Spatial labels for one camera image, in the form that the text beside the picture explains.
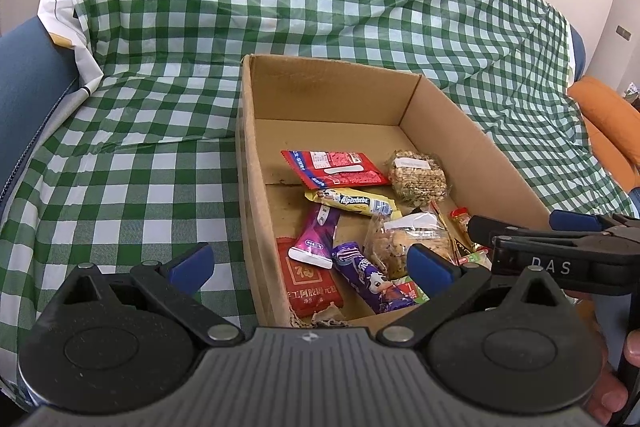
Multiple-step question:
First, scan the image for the yellow candy packet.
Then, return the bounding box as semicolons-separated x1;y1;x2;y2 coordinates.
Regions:
305;188;401;219

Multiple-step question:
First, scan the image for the cardboard box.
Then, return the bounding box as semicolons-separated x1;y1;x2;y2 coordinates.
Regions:
235;53;563;328

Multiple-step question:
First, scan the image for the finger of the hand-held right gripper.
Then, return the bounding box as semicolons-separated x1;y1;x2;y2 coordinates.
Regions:
549;209;640;234
467;215;617;252

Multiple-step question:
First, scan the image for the purple and white packet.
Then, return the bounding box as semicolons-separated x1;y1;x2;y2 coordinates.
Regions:
287;204;342;270

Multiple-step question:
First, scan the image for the orange cushion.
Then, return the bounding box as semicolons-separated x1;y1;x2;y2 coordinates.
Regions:
566;76;640;192

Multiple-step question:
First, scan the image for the clear bag of nut brittle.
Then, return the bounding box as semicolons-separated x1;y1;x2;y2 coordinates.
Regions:
387;149;449;208

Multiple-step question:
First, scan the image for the white printed cloth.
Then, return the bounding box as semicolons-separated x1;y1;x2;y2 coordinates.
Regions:
37;0;103;95

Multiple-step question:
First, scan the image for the small orange candy bar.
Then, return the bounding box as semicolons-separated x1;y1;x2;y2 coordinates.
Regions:
449;207;473;240

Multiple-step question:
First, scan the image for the blue sofa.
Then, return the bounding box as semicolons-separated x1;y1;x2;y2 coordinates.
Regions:
0;16;587;202

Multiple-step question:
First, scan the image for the red packet with blue edge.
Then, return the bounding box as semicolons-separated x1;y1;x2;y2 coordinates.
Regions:
280;149;391;190

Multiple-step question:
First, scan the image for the clear bag of cookies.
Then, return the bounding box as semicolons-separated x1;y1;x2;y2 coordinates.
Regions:
364;209;456;280

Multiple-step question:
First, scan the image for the purple chocolate bar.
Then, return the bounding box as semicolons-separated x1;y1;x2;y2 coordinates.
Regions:
331;242;418;315

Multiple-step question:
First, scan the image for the green checkered cloth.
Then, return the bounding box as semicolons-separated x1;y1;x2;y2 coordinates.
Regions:
0;0;636;408

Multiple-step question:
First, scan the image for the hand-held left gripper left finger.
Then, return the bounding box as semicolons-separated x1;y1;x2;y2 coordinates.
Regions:
47;242;246;348

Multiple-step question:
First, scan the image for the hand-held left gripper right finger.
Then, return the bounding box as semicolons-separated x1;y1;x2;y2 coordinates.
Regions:
376;243;571;348

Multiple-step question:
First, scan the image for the red square packet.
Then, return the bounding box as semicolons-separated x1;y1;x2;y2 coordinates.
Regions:
276;237;345;319

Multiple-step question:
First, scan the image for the person's right hand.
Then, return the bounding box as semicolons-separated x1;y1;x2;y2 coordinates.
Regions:
585;331;640;425

